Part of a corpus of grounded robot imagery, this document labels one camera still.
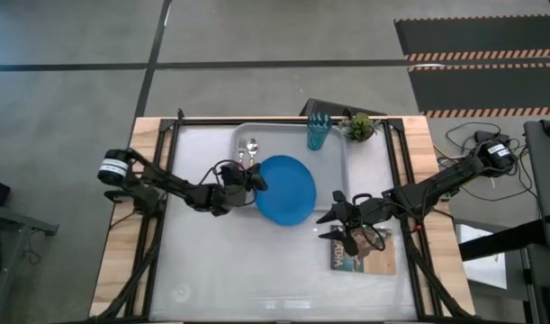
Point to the black aluminium table frame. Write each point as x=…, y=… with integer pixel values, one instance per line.
x=202, y=121

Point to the white table mat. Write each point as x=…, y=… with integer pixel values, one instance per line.
x=256, y=270

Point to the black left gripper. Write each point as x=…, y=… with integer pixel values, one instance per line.
x=231, y=189

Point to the blue ribbed plastic cup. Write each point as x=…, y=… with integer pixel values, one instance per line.
x=318, y=132

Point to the small green potted plant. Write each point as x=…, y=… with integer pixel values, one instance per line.
x=359, y=127

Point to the grey metal bench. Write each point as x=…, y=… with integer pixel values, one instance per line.
x=13, y=222

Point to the grey plastic tray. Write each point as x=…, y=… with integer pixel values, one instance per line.
x=333, y=171

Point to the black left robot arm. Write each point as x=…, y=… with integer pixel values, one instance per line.
x=166, y=184

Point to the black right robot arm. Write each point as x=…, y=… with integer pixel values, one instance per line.
x=436, y=184

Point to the blue round plate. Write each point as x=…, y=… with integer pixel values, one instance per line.
x=288, y=191

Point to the black power adapter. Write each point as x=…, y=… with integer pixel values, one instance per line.
x=484, y=135

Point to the black diagonal beam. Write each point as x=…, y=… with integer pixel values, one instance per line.
x=499, y=238

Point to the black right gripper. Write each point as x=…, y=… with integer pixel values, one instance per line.
x=362, y=210

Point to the black stand base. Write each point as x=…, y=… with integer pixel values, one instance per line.
x=319, y=108

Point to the grey side desk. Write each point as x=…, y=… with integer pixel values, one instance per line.
x=547, y=180

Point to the Acadia picture book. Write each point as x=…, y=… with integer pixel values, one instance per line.
x=382, y=258

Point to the white paper sheet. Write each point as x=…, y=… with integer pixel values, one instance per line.
x=481, y=265

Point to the black hazard-striped floor mat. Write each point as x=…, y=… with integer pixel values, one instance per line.
x=477, y=36
x=486, y=90

